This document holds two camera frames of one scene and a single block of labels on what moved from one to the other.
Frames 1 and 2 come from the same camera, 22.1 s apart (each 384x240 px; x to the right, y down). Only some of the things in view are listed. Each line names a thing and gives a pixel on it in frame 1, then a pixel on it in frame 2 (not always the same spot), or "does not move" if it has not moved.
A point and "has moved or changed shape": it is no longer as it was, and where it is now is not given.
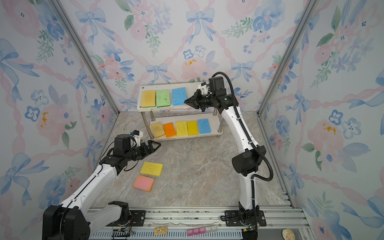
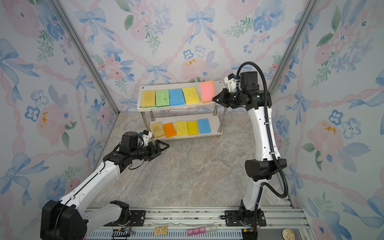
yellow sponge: (152, 168) → (191, 95)
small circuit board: (159, 230) does not move
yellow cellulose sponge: (181, 128) does not move
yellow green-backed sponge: (148, 99) does not move
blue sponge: (204, 126) does not move
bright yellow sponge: (192, 128) does not move
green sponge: (162, 98) does not move
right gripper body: (208, 101) → (236, 100)
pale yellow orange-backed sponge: (158, 129) does not move
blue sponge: (179, 96) has moved or changed shape
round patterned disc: (288, 234) does not move
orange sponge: (169, 129) does not move
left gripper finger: (152, 146) → (159, 146)
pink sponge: (144, 183) has moved or changed shape
